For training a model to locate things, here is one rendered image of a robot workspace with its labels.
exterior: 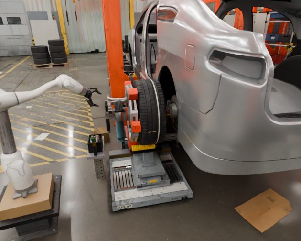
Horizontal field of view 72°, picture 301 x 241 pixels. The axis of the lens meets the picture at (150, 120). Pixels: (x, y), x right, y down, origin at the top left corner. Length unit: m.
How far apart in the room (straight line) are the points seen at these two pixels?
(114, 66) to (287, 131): 1.74
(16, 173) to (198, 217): 1.63
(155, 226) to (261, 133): 1.30
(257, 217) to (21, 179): 2.10
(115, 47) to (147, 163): 1.31
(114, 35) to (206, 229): 2.07
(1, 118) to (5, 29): 13.31
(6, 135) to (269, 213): 2.46
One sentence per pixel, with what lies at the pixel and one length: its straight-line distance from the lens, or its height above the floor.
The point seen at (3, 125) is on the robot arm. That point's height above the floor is 0.94.
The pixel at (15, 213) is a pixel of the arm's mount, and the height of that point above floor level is 0.34.
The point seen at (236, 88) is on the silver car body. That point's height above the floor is 1.37.
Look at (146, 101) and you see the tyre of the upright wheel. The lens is 1.83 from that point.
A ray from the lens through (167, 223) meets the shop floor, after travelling 2.15.
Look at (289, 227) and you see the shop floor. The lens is 2.45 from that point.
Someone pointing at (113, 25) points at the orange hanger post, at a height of 1.66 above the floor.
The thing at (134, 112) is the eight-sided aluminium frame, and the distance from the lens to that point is 1.84.
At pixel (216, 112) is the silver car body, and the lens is 1.24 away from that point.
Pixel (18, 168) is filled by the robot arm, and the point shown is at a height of 0.65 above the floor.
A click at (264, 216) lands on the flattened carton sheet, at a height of 0.01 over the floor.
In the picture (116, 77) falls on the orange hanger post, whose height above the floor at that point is 1.13.
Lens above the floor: 1.67
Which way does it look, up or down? 25 degrees down
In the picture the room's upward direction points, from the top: straight up
